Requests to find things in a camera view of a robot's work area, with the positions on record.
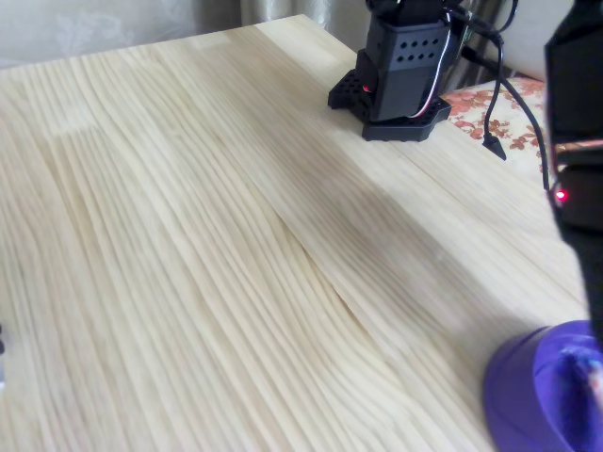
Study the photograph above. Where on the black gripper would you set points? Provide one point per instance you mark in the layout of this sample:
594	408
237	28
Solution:
580	264

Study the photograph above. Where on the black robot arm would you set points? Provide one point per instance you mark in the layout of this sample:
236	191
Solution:
405	70

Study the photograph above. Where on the purple bowl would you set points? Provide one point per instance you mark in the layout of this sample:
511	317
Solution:
513	386

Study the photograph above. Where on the floral patterned cloth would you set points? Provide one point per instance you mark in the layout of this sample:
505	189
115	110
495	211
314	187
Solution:
476	103

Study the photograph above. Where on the beige folded curtain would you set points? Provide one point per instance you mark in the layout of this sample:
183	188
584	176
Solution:
292	14

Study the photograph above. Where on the white lace curtain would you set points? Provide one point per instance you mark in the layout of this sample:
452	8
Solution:
94	28

